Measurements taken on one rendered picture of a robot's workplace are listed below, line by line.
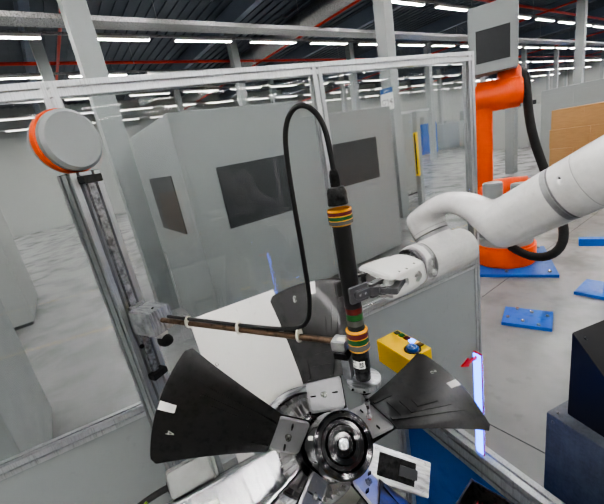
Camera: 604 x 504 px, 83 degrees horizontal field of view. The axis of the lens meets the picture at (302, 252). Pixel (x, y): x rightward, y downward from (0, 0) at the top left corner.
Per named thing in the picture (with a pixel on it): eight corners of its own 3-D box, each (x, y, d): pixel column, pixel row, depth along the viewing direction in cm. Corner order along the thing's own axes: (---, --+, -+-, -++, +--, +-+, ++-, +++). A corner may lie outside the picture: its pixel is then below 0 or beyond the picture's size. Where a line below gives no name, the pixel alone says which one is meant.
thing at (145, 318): (132, 336, 99) (123, 310, 97) (152, 323, 105) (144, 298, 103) (156, 340, 94) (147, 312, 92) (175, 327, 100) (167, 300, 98)
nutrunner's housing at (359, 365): (353, 396, 71) (318, 173, 58) (359, 384, 74) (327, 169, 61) (372, 400, 69) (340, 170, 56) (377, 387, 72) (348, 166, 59)
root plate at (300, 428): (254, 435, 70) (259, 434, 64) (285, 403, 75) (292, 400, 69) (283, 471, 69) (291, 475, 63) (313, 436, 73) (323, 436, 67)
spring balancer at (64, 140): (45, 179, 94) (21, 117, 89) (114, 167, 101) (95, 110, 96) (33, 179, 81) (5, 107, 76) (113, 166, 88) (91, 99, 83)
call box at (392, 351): (379, 364, 125) (376, 339, 122) (400, 353, 129) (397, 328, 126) (411, 387, 111) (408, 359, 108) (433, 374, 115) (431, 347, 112)
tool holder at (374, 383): (333, 388, 71) (325, 347, 68) (345, 367, 76) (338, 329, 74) (376, 397, 66) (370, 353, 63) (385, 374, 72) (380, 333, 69)
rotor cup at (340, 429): (278, 443, 73) (291, 443, 62) (324, 393, 80) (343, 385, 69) (325, 501, 70) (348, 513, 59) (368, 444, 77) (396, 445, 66)
